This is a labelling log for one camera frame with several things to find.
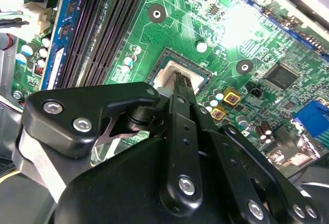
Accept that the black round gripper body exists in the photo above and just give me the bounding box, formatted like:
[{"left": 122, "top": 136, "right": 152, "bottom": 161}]
[{"left": 52, "top": 131, "right": 249, "bottom": 224}]

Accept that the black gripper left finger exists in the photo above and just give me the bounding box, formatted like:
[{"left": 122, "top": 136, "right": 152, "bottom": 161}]
[{"left": 12, "top": 71, "right": 204, "bottom": 211}]

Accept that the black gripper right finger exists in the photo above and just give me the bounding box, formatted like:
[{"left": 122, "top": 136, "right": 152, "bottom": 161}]
[{"left": 184, "top": 76, "right": 323, "bottom": 224}]

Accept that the silver square CPU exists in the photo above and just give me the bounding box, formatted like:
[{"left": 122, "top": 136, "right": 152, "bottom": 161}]
[{"left": 153, "top": 59, "right": 209, "bottom": 96}]

